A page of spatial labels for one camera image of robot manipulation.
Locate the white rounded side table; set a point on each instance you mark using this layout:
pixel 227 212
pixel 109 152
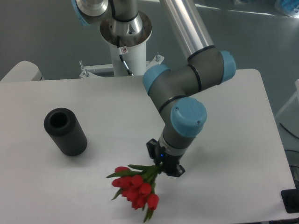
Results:
pixel 24 71

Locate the red tulip bouquet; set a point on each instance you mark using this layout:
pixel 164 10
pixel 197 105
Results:
pixel 137 184

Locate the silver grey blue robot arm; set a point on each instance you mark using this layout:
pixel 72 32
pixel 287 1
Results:
pixel 172 91

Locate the black ribbed cylindrical vase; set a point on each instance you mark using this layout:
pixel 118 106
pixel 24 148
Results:
pixel 63 127

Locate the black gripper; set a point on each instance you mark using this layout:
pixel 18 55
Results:
pixel 171 164

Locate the blue plastic bag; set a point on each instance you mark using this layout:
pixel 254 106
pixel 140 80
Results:
pixel 288 7

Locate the black device at table corner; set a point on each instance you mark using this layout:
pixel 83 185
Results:
pixel 290 199

